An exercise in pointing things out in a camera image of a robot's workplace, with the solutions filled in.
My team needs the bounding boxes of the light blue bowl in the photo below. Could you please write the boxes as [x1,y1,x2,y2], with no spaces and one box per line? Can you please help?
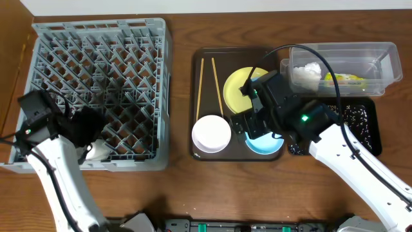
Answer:
[245,132,284,155]

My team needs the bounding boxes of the white cup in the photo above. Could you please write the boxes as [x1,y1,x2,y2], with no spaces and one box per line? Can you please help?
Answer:
[86,139,111,161]

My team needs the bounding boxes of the yellow plate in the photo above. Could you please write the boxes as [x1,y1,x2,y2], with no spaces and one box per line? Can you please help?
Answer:
[223,67,252,113]

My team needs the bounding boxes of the pink bowl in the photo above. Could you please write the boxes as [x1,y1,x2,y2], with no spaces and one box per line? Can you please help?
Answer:
[191,115,232,153]

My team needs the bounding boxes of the white napkin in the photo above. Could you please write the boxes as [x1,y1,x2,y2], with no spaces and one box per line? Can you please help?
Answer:
[292,63,322,92]

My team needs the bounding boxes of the wooden chopstick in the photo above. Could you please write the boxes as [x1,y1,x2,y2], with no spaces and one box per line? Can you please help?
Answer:
[211,57,224,117]
[196,58,204,122]

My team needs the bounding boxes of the yellow green wrapper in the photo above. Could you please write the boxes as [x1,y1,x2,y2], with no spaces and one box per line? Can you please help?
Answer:
[324,73,366,88]

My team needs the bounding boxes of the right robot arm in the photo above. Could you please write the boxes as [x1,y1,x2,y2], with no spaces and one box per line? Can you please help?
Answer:
[231,71,411,231]

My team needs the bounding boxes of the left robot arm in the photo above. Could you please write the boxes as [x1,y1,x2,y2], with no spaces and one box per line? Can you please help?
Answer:
[14,90,109,231]

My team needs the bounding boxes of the grey dishwasher rack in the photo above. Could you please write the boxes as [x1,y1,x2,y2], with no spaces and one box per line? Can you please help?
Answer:
[0,17,173,174]

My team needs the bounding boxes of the black waste tray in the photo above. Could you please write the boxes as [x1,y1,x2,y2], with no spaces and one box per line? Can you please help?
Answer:
[287,97,382,156]

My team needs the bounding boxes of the dark brown serving tray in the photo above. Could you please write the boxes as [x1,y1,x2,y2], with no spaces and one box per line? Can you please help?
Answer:
[189,46,285,162]

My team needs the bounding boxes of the spilled rice food scraps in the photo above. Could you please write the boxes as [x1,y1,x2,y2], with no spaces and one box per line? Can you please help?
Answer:
[288,104,374,154]

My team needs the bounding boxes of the clear plastic bin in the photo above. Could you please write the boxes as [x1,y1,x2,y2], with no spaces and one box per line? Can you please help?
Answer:
[280,42,403,97]

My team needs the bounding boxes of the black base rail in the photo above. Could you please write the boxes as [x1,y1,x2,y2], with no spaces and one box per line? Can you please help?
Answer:
[108,211,386,232]

